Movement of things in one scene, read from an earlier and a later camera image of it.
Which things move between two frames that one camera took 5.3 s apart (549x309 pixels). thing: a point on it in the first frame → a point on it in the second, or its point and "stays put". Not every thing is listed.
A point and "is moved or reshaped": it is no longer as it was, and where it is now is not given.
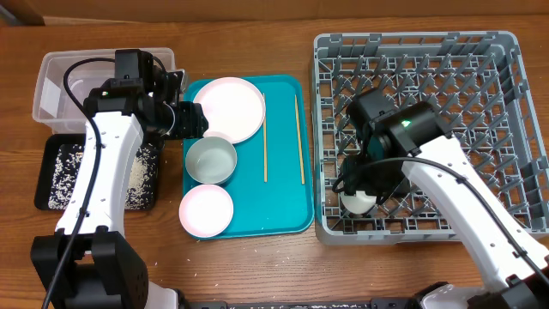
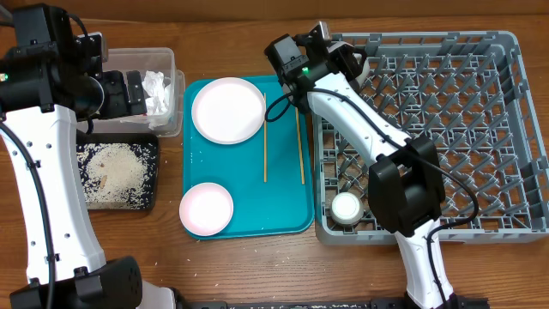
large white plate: (233, 107) stays put
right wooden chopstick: (301, 157) stays put
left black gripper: (191, 114) → (120, 106)
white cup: (358, 203) is moved or reshaped
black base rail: (373, 304) stays put
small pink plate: (206, 210) stays put
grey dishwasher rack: (480, 84) stays put
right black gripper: (358, 181) → (343, 57)
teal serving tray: (272, 186) stays put
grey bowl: (211, 160) → (364, 76)
